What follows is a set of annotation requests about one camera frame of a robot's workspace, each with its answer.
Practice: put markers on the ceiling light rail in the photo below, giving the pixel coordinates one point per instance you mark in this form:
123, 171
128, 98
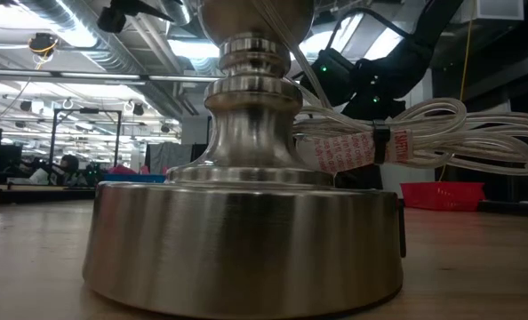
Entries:
113, 76

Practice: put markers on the black aluminium table frame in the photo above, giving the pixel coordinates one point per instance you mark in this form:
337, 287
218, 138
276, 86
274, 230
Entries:
513, 209

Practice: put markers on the white red-printed warning tag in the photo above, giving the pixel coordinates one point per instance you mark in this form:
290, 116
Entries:
344, 153

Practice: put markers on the black background frame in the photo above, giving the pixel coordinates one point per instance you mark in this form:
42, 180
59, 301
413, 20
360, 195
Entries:
86, 110

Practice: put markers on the silver ventilation duct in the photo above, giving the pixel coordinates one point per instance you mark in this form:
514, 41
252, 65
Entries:
64, 20

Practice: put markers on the grey hanging cloth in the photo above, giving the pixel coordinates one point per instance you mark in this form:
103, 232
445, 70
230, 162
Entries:
168, 157

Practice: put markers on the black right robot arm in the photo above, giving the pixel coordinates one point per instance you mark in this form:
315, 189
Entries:
397, 66

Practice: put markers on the blue plastic bin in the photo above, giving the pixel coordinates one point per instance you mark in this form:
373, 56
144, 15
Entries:
130, 178

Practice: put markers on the black computer with green lights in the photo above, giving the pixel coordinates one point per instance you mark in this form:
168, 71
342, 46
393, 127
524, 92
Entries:
93, 173

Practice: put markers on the person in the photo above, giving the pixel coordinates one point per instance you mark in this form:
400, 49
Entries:
68, 168

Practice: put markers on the white ceiling vent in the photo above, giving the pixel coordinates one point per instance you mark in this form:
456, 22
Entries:
490, 10

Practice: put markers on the brushed metal lamp base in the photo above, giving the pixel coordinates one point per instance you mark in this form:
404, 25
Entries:
246, 244

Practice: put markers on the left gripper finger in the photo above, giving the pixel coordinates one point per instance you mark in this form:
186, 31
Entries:
135, 6

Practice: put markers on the red plastic bin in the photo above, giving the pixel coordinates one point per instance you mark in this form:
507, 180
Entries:
442, 197

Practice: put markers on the background wooden table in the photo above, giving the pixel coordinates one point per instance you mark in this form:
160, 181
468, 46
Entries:
33, 193

